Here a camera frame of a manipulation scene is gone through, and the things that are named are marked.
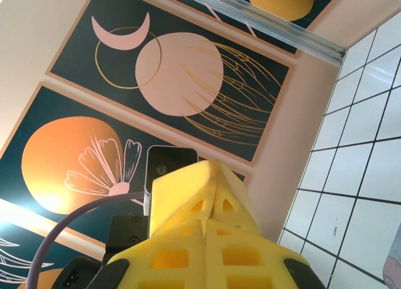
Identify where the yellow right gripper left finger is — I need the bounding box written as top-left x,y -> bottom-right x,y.
107,219 -> 207,289

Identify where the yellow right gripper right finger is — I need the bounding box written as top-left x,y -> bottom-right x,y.
205,218 -> 311,289

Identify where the moon and pink circle panel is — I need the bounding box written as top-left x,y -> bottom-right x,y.
45,0 -> 298,167

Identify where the pastel cartoon mat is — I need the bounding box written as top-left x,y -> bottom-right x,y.
382,241 -> 401,285

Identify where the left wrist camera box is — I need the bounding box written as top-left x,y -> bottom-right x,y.
143,144 -> 200,215

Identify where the grey cable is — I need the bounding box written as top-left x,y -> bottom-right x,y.
26,191 -> 147,289

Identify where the leaf lines orange wall panel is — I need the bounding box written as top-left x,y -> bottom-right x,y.
0,219 -> 106,289

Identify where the aluminium corner post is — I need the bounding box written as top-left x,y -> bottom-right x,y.
170,0 -> 348,66

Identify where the orange ovals dark wall panel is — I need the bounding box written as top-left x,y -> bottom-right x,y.
219,0 -> 345,31

